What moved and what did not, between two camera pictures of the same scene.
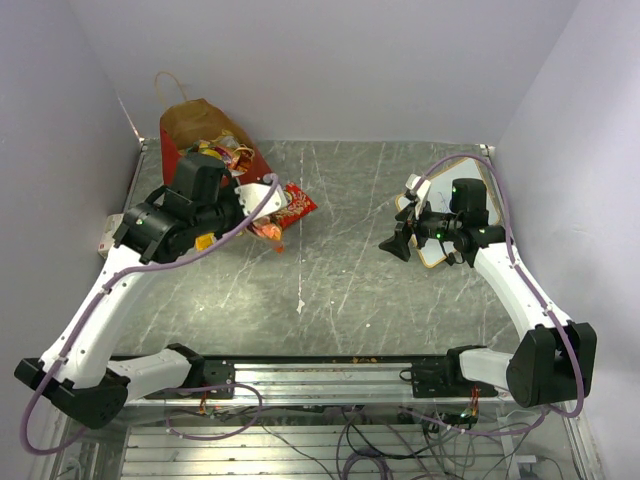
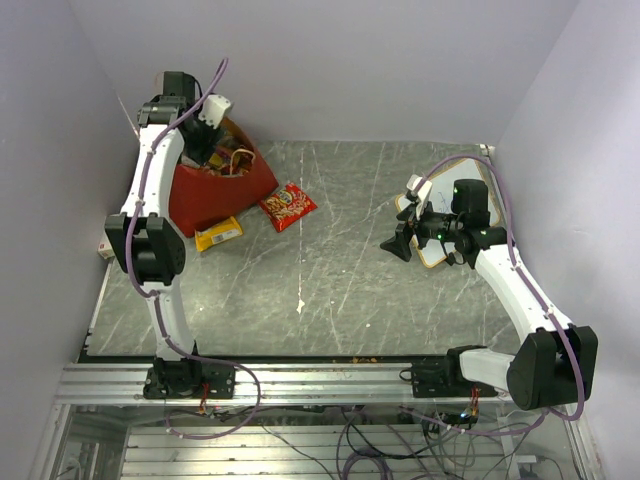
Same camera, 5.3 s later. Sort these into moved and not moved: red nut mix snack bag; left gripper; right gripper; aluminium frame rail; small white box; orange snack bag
Moved: orange snack bag; left gripper
Not moved: aluminium frame rail; right gripper; red nut mix snack bag; small white box
